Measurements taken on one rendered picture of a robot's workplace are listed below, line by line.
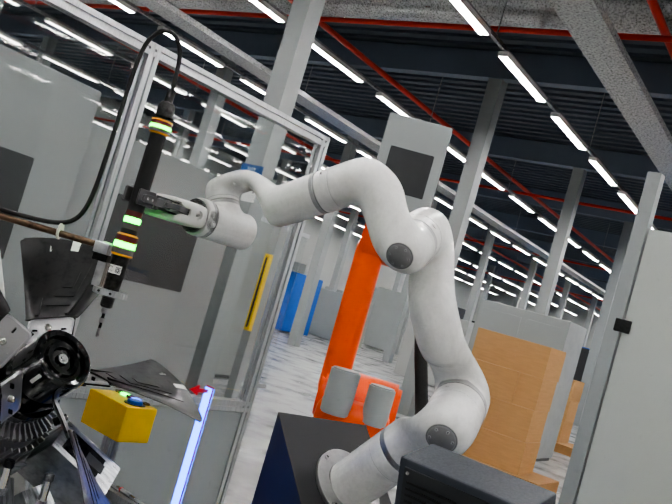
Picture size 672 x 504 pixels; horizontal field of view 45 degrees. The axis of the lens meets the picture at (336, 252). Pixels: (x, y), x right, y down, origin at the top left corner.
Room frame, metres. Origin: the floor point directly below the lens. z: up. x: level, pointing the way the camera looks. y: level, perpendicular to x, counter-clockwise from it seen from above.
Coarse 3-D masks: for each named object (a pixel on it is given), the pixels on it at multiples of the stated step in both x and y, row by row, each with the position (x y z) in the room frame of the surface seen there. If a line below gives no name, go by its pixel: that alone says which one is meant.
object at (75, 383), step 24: (48, 336) 1.50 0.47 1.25; (72, 336) 1.54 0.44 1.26; (24, 360) 1.47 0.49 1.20; (48, 360) 1.48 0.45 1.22; (72, 360) 1.52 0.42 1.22; (24, 384) 1.48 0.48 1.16; (48, 384) 1.46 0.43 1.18; (72, 384) 1.49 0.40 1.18; (24, 408) 1.52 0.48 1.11; (48, 408) 1.56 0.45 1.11
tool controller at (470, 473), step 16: (432, 448) 1.53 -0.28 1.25; (400, 464) 1.48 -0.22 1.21; (416, 464) 1.46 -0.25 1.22; (432, 464) 1.46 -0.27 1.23; (448, 464) 1.46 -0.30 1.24; (464, 464) 1.47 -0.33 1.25; (480, 464) 1.48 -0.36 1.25; (400, 480) 1.48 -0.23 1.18; (416, 480) 1.45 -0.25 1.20; (432, 480) 1.43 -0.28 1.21; (448, 480) 1.41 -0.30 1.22; (464, 480) 1.40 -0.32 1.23; (480, 480) 1.41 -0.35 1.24; (496, 480) 1.42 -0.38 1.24; (512, 480) 1.43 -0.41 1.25; (400, 496) 1.48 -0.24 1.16; (416, 496) 1.46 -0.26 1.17; (432, 496) 1.43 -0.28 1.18; (448, 496) 1.41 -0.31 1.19; (464, 496) 1.39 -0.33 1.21; (480, 496) 1.37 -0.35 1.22; (496, 496) 1.36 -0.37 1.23; (512, 496) 1.36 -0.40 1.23; (528, 496) 1.37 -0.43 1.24; (544, 496) 1.38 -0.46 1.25
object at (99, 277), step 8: (96, 240) 1.60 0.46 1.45; (96, 248) 1.60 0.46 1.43; (104, 248) 1.60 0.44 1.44; (96, 256) 1.59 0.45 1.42; (104, 256) 1.59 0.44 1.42; (104, 264) 1.60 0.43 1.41; (96, 272) 1.60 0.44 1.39; (104, 272) 1.60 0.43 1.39; (96, 280) 1.60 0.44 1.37; (104, 280) 1.62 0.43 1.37; (96, 288) 1.58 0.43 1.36; (104, 288) 1.59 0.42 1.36; (112, 296) 1.58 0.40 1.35; (120, 296) 1.59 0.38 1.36
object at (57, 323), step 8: (32, 320) 1.61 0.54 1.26; (40, 320) 1.61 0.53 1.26; (48, 320) 1.61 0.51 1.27; (56, 320) 1.61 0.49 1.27; (64, 320) 1.61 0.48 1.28; (72, 320) 1.60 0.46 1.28; (32, 328) 1.59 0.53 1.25; (40, 328) 1.59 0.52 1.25; (56, 328) 1.59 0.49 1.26; (72, 328) 1.59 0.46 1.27; (32, 336) 1.58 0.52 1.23
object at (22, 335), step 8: (8, 320) 1.49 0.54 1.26; (16, 320) 1.50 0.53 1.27; (0, 328) 1.49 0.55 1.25; (8, 328) 1.49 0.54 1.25; (16, 328) 1.50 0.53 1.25; (24, 328) 1.50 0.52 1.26; (0, 336) 1.49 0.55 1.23; (8, 336) 1.50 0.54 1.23; (16, 336) 1.50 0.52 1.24; (24, 336) 1.51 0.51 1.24; (8, 344) 1.50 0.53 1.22; (16, 344) 1.50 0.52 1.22; (24, 344) 1.51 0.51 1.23; (0, 352) 1.50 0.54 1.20; (8, 352) 1.50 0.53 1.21; (16, 352) 1.51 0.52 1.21; (0, 360) 1.50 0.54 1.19; (8, 360) 1.50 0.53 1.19
